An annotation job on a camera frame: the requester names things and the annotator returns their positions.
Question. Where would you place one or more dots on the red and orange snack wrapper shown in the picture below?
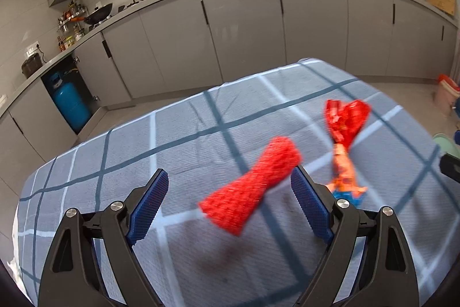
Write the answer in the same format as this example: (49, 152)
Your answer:
(346, 120)

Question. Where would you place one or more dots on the dark rice cooker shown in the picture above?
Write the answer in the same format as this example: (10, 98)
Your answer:
(31, 65)

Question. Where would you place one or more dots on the blue gas cylinder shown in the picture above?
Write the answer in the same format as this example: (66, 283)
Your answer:
(70, 105)

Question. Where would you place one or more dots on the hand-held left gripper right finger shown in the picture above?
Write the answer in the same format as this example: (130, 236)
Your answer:
(311, 206)

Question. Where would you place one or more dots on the green enamel basin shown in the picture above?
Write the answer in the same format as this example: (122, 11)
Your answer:
(445, 145)

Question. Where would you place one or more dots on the white wall outlet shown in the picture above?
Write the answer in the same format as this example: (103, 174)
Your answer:
(32, 48)

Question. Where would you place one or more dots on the black gas stove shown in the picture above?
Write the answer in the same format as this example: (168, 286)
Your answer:
(133, 2)

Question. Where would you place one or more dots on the red foam net sleeve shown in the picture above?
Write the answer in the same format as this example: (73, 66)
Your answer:
(251, 184)

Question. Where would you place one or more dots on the spice rack with bottles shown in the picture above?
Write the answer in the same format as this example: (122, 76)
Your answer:
(72, 23)

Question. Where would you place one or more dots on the grey kitchen cabinets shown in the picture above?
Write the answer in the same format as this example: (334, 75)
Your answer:
(244, 23)

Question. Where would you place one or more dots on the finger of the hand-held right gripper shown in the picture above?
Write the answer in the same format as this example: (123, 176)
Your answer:
(451, 167)
(457, 137)

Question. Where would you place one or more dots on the black wok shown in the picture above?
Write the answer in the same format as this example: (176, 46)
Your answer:
(99, 15)

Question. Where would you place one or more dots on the pink plastic bucket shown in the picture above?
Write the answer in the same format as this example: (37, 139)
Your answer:
(444, 98)

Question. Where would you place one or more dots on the blue checked blanket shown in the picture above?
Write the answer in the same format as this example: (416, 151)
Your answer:
(215, 134)

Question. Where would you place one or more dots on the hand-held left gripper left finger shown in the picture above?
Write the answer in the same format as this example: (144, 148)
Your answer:
(151, 206)

